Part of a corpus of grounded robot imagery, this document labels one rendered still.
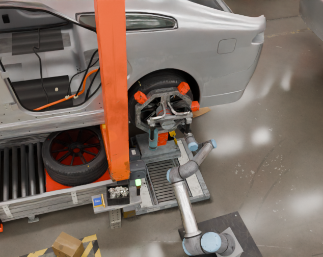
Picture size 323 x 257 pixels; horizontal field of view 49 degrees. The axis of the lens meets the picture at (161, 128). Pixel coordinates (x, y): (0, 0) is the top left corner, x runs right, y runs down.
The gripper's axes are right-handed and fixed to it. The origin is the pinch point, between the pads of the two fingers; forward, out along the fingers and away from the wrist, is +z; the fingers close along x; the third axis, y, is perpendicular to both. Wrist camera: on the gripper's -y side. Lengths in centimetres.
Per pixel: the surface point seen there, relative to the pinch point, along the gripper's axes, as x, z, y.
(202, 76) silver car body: 49, 2, -25
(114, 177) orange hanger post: -58, -50, -52
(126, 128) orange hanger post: -7, -50, -87
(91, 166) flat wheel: -77, -27, -58
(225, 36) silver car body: 89, 3, -43
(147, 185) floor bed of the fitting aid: -70, -32, 11
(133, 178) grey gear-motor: -65, -35, -17
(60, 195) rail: -110, -41, -71
